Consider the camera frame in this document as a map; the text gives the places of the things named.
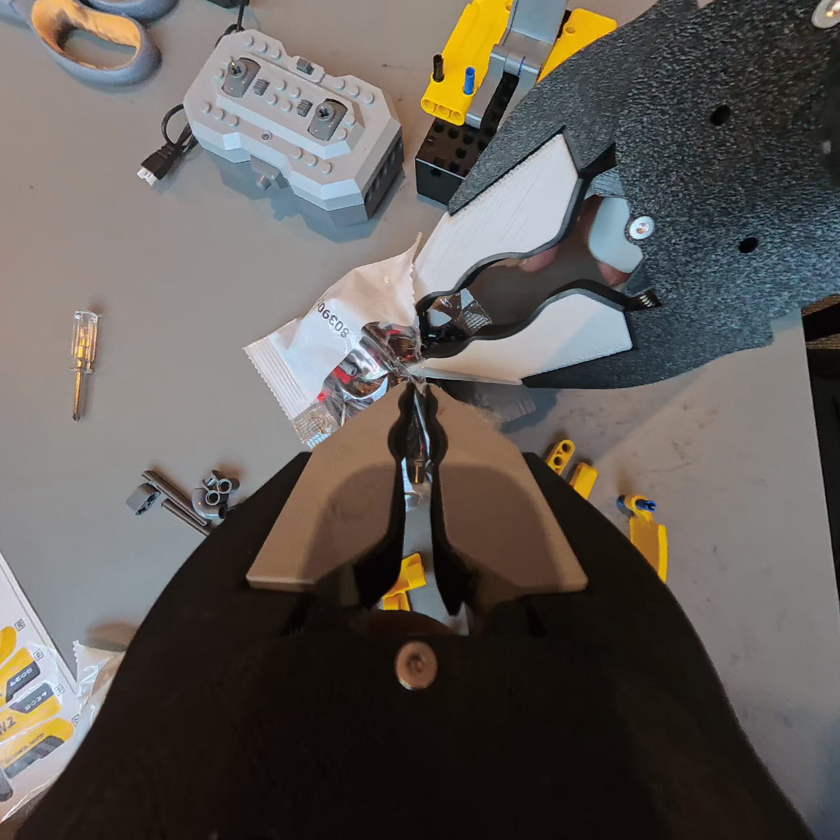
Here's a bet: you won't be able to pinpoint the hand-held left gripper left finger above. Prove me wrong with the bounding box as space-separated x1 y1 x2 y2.
245 385 417 609

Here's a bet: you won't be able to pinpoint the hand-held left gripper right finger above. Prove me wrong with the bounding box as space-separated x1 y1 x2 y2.
425 385 589 616

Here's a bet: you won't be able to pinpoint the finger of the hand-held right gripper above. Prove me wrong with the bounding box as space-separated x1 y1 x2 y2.
413 129 618 312
420 281 639 387

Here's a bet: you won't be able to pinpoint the clear bag of black pins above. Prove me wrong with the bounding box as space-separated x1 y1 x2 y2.
244 230 534 519

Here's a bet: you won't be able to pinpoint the grey desk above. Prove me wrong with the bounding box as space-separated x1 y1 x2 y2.
0 0 840 840

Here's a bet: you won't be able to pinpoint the person's right hand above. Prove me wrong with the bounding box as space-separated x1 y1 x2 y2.
518 243 568 274

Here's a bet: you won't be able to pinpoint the dark grey axle rod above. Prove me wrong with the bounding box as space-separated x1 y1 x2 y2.
146 467 211 526
161 499 211 536

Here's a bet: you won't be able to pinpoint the yellow curved panel, blue pin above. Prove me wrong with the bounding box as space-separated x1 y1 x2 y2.
617 493 670 586

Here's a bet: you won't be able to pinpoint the partly built brick robot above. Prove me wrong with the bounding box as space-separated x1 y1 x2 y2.
415 0 619 206

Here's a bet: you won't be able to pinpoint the grey battery box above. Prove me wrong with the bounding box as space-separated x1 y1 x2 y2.
182 29 404 227

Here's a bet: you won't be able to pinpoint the yellow and black sticker sheet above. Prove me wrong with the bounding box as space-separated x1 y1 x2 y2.
0 551 83 802

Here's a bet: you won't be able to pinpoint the grey and yellow scissors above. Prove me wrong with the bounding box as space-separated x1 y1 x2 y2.
0 0 181 86

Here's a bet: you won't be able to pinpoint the small clear-handled screwdriver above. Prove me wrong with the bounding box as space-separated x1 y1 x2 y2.
71 310 101 422

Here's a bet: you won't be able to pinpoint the black cord with plug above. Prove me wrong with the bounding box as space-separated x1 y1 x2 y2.
209 0 253 37

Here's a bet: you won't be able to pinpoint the black cable with white plug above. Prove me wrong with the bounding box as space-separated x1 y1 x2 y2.
136 104 198 183

